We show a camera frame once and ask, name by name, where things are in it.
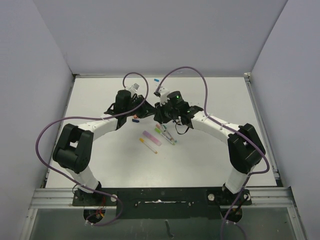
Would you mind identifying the purple highlighter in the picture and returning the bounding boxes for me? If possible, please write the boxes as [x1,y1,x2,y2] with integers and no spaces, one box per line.
[142,130,162,146]

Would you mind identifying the aluminium rail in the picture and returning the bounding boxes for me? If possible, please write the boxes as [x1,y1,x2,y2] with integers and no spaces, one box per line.
[243,72,283,187]
[21,187,307,240]

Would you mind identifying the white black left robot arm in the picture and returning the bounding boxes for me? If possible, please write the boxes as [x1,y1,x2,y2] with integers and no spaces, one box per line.
[52,89,156,206]

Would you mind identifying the aluminium right rail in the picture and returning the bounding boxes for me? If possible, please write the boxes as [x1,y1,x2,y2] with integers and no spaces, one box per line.
[243,72,283,187]

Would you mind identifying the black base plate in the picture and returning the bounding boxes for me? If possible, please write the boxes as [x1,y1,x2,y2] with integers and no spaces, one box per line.
[72,187,252,222]

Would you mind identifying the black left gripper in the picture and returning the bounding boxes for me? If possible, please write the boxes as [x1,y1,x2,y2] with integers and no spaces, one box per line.
[124,95,156,119]

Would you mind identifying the teal green cap pen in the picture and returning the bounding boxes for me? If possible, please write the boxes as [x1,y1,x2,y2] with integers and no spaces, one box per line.
[161,124,177,143]

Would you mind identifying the pink orange cap pen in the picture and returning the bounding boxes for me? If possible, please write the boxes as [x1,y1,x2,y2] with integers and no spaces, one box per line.
[155,123,174,142]

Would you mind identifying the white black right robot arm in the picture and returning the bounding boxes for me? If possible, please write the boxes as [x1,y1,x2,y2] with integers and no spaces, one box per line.
[154,90,266,205]

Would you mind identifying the yellow cap pen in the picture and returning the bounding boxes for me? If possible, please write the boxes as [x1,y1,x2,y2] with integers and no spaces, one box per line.
[139,138,158,154]

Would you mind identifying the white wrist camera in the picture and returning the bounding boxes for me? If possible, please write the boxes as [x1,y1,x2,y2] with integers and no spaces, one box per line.
[125,83,139,95]
[153,87,170,106]

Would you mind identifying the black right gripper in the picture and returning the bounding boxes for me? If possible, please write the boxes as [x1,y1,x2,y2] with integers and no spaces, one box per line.
[154,99,179,125]

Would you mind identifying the aluminium front rail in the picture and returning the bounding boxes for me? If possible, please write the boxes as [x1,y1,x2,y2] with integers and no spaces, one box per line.
[21,187,307,240]

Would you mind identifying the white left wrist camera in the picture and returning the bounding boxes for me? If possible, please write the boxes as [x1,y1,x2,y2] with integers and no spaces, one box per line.
[125,83,139,95]

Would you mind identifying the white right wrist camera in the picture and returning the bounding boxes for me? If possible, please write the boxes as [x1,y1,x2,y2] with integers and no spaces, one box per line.
[153,87,170,106]

